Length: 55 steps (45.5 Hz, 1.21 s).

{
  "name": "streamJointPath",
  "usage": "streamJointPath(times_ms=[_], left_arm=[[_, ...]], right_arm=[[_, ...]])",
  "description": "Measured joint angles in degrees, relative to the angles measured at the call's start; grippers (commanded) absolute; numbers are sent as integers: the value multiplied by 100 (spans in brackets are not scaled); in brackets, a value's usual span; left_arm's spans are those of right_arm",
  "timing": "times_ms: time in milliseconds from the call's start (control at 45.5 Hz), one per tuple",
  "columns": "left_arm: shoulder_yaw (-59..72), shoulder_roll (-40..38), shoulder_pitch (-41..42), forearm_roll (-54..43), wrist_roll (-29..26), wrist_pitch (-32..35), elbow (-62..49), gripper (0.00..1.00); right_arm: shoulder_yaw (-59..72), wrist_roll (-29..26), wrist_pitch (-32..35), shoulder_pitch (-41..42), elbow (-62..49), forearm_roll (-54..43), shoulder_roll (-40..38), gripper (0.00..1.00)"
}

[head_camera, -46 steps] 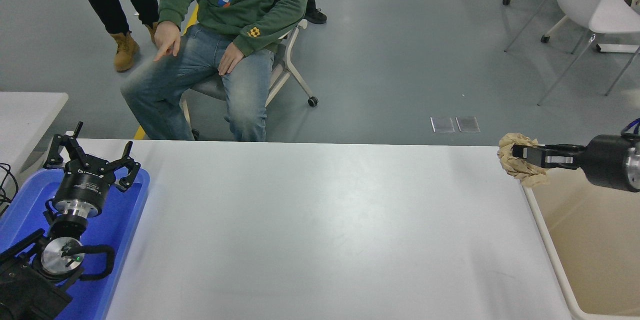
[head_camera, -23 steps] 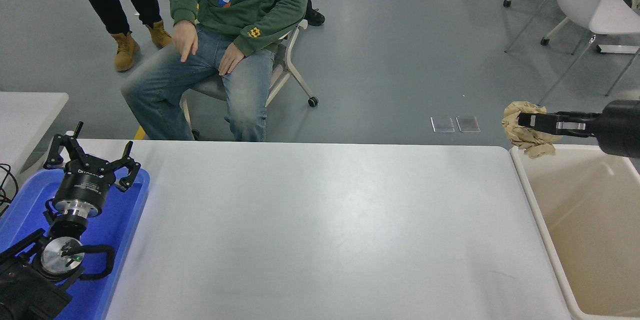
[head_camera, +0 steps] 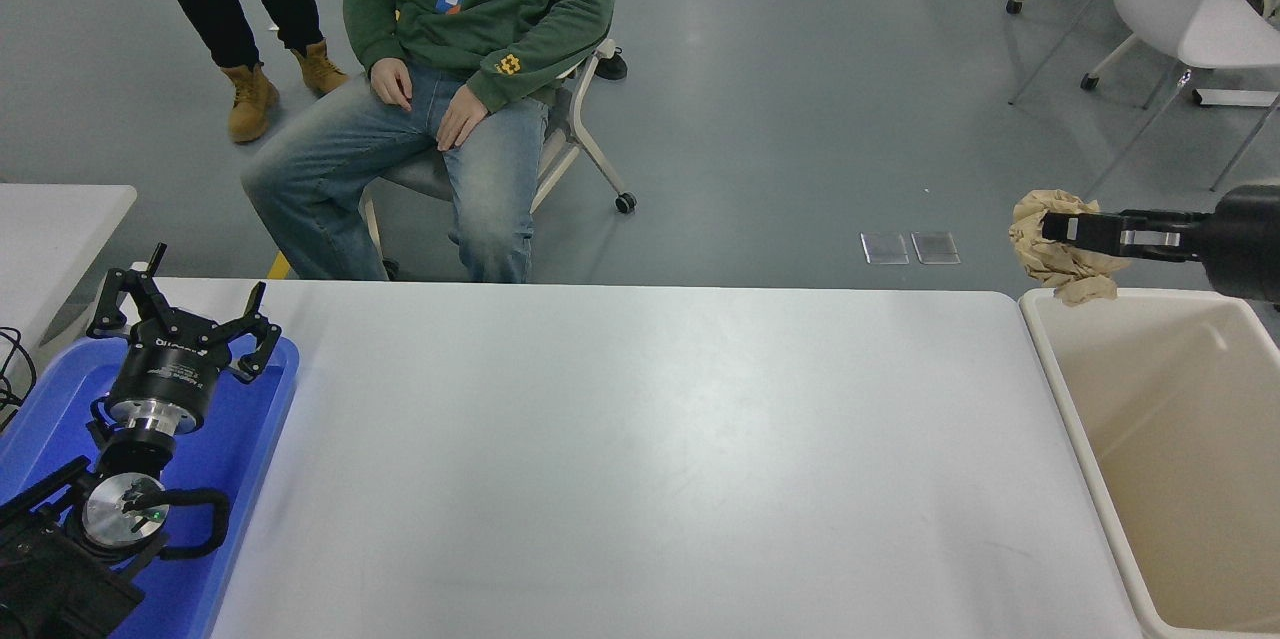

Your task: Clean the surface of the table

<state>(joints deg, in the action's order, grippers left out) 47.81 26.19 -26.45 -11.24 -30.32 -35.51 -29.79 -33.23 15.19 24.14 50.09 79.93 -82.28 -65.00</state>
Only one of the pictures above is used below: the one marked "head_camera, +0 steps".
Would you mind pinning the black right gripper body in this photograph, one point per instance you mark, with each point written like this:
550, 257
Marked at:
1245, 239

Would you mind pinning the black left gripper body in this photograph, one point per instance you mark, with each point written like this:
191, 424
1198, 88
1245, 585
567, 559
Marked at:
165, 374

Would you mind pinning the tan paper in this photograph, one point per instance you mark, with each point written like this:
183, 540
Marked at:
1050, 264

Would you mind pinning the person's right hand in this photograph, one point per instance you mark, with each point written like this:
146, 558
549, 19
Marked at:
392, 84

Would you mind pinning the person's left hand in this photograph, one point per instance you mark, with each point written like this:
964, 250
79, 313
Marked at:
460, 119

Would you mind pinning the blue plastic tray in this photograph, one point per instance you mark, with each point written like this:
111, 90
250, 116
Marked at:
250, 439

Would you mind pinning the white side table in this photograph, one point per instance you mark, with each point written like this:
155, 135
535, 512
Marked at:
50, 239

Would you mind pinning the white table foot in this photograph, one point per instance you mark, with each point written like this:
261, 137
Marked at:
1235, 97

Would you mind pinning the metal floor plate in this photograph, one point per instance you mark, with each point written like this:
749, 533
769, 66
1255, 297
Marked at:
885, 248
936, 247

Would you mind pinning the large pale plastic bin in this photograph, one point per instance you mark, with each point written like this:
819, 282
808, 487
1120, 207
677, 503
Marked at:
1180, 469

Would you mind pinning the grey office chair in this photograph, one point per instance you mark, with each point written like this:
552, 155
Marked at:
575, 134

